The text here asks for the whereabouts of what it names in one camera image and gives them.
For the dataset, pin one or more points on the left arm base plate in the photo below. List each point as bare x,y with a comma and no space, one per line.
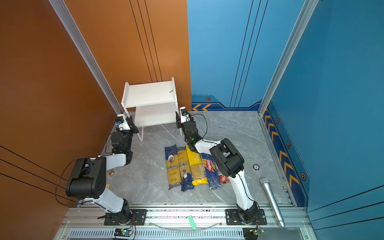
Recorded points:
135,217

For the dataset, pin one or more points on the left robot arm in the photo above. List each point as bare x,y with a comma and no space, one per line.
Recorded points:
88,179

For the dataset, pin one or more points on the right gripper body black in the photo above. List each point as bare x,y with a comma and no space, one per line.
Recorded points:
185,128

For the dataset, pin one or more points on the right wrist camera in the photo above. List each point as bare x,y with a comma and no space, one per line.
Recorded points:
185,116

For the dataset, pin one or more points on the aluminium front rail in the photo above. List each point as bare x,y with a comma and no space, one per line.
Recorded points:
170,222

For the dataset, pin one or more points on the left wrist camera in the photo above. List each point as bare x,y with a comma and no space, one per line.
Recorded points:
122,123

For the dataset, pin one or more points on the white two-tier shelf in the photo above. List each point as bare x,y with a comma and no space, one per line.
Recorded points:
155,103

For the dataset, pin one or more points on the red-ended spaghetti bag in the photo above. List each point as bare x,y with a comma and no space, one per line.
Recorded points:
222,178

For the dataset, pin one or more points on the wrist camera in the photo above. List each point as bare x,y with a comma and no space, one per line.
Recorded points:
122,123
185,116

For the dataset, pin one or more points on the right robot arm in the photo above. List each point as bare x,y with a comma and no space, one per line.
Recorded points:
228,159

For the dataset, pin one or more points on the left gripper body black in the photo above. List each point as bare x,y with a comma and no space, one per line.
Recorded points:
128,137

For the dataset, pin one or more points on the blue Barilla spaghetti box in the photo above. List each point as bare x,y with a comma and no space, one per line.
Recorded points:
211,171

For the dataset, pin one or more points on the left green circuit board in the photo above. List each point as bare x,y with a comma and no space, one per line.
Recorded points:
123,233

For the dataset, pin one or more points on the yellow Pastatime spaghetti bag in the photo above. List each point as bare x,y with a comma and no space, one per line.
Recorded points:
197,168

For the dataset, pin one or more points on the green ridged plastic piece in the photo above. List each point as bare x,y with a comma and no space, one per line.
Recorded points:
192,222

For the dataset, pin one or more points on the silver metal cylinder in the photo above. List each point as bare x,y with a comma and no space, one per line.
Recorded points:
265,183

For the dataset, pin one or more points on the green circuit board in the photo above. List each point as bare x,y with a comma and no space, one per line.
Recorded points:
252,233
123,233

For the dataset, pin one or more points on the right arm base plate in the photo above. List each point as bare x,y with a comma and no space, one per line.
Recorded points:
234,217

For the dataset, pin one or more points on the right green circuit board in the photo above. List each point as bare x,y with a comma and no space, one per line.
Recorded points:
252,233

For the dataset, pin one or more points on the Ankara spaghetti bag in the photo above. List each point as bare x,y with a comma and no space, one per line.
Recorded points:
185,170
173,169

